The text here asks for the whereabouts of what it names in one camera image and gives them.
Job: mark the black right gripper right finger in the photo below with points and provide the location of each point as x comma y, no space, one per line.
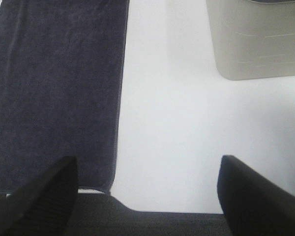
253,205

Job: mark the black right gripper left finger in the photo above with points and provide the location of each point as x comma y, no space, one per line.
43,206

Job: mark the dark navy towel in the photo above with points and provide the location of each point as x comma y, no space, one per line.
61,69

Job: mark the beige storage bin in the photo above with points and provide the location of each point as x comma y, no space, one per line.
253,38

